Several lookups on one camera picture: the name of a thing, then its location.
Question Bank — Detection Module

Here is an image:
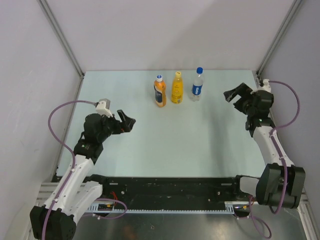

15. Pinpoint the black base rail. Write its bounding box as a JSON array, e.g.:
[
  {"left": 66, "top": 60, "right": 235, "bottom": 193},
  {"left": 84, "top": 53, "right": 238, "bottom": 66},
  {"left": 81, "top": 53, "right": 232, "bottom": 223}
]
[{"left": 85, "top": 174, "right": 249, "bottom": 211}]

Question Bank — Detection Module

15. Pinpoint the orange Pocari Sweat bottle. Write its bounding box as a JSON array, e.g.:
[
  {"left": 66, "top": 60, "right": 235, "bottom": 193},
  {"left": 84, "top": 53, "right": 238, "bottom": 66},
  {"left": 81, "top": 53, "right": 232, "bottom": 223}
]
[{"left": 153, "top": 75, "right": 167, "bottom": 108}]

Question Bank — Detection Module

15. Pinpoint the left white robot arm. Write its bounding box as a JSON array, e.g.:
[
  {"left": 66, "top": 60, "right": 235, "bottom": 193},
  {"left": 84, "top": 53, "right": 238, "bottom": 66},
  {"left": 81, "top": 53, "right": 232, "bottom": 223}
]
[{"left": 30, "top": 110, "right": 136, "bottom": 240}]

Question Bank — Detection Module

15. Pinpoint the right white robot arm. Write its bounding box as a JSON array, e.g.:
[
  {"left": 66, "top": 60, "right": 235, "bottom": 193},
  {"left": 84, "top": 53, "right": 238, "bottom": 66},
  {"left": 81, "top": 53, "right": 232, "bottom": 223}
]
[{"left": 223, "top": 79, "right": 306, "bottom": 213}]

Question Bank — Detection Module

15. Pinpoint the grey cable duct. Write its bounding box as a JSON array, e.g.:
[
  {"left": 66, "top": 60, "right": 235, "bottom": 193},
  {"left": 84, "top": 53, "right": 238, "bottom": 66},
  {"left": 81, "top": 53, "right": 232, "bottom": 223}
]
[{"left": 87, "top": 201, "right": 237, "bottom": 216}]

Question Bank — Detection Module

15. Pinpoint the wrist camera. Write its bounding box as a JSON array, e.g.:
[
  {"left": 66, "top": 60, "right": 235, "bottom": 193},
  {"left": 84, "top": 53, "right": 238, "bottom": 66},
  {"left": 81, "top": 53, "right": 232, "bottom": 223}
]
[
  {"left": 257, "top": 79, "right": 271, "bottom": 93},
  {"left": 95, "top": 98, "right": 113, "bottom": 118}
]

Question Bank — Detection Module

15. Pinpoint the yellow juice bottle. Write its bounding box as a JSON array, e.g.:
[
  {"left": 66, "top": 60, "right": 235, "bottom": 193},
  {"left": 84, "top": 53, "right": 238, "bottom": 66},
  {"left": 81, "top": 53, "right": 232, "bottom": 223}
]
[{"left": 171, "top": 71, "right": 184, "bottom": 104}]

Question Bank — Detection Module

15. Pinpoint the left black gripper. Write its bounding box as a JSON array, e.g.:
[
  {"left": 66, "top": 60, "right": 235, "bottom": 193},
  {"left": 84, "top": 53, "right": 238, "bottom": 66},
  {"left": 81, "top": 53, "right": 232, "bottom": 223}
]
[{"left": 97, "top": 109, "right": 135, "bottom": 142}]

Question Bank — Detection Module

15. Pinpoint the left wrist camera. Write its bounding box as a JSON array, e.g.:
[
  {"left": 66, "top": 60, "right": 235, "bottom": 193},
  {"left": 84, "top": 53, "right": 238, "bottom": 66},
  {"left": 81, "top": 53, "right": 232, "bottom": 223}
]
[{"left": 95, "top": 98, "right": 113, "bottom": 118}]

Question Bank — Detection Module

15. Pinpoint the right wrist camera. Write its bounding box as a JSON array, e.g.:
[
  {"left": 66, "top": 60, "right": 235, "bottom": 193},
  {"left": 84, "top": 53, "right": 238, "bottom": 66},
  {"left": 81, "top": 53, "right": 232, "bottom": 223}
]
[{"left": 257, "top": 79, "right": 271, "bottom": 93}]

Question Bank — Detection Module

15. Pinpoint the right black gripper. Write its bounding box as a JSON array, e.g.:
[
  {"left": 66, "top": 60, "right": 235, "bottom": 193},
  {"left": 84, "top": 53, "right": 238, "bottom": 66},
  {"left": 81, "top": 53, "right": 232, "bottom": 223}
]
[{"left": 223, "top": 82, "right": 255, "bottom": 116}]

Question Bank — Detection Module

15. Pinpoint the clear Pepsi bottle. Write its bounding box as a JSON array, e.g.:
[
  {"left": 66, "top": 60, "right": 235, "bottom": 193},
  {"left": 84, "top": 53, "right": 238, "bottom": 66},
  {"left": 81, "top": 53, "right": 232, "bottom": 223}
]
[{"left": 191, "top": 67, "right": 205, "bottom": 102}]

